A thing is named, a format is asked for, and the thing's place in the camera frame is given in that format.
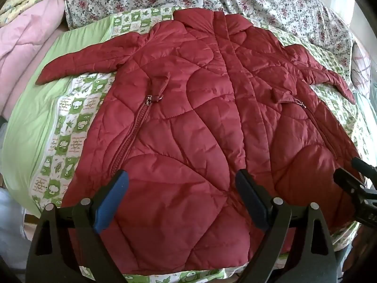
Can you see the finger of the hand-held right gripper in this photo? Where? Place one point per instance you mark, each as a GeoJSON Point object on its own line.
{"type": "Point", "coordinates": [346, 179]}
{"type": "Point", "coordinates": [363, 166]}

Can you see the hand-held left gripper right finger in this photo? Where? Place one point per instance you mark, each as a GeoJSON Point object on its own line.
{"type": "Point", "coordinates": [250, 194]}

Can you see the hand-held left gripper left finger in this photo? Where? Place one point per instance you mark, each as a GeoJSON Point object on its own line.
{"type": "Point", "coordinates": [113, 196]}

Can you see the red quilted jacket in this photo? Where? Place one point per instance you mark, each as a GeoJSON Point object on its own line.
{"type": "Point", "coordinates": [191, 123]}

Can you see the light blue cloth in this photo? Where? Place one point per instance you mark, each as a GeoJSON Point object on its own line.
{"type": "Point", "coordinates": [366, 115]}

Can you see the pink striped cloth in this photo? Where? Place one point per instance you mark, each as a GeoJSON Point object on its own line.
{"type": "Point", "coordinates": [360, 64]}

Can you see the green patterned blanket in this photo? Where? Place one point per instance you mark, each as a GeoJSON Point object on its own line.
{"type": "Point", "coordinates": [29, 123]}

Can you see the pink comforter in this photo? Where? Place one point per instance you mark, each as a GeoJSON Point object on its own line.
{"type": "Point", "coordinates": [23, 53]}

